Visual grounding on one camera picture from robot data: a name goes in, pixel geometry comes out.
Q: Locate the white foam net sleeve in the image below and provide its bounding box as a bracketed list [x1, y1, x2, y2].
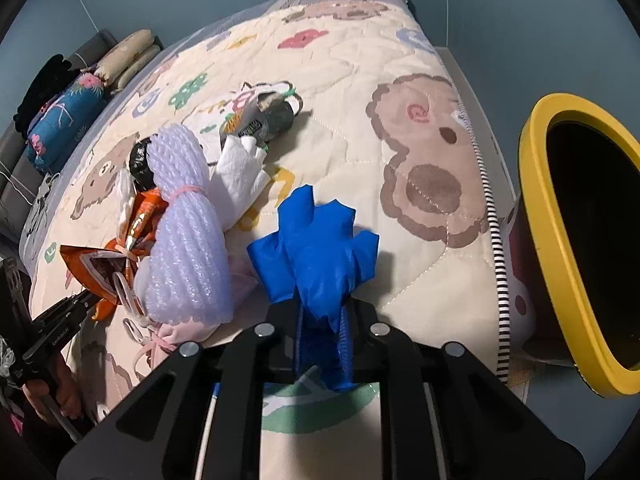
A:
[134, 125, 236, 325]

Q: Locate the black cloth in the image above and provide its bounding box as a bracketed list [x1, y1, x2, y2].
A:
[12, 54, 73, 136]

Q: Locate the beige printed pillow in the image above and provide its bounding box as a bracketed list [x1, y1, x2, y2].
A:
[112, 45, 162, 95]
[95, 29, 156, 78]

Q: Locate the blue floral pillow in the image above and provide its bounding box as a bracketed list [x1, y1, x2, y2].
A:
[26, 71, 108, 168]

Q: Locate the blue rubber glove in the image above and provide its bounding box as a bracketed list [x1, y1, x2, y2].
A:
[246, 184, 380, 392]

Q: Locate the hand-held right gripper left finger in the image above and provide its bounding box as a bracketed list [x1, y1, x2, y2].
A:
[56, 301, 304, 480]

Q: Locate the cartoon printed blanket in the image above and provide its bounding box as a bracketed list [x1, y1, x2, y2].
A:
[27, 0, 513, 480]

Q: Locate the thin pink rubber band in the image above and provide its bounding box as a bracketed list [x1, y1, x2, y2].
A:
[161, 185, 207, 200]

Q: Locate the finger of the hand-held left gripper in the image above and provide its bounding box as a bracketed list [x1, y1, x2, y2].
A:
[25, 291, 108, 361]

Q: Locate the person's left hand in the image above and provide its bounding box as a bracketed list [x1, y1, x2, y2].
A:
[22, 354, 84, 424]

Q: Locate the yellow rimmed bin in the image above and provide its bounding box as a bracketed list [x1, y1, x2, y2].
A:
[502, 92, 640, 400]

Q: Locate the white tissue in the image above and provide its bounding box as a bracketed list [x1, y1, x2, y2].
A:
[207, 136, 271, 233]

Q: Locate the black plastic bag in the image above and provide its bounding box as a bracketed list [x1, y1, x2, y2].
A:
[129, 136, 157, 188]

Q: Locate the pale pink cloth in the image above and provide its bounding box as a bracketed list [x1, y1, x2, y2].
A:
[120, 255, 258, 376]

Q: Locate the orange snack wrapper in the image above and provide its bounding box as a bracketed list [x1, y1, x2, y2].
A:
[60, 189, 168, 321]

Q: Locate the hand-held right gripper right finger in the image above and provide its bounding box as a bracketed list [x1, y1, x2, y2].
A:
[339, 300, 586, 480]

